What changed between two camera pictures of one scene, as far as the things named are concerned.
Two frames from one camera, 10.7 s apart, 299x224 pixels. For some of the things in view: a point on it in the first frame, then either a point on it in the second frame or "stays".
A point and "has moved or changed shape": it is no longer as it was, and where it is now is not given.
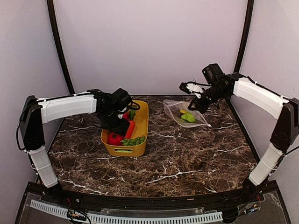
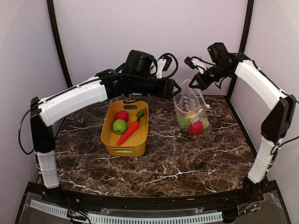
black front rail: x=162 y=202 stays
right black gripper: x=202 y=107 → x=203 y=83
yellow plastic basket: x=141 y=129 stays
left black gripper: x=121 y=129 → x=167 y=91
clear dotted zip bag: x=180 y=113 has moved or changed shape
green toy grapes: x=131 y=142 → x=184 y=122
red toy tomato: x=115 y=139 → x=195 y=128
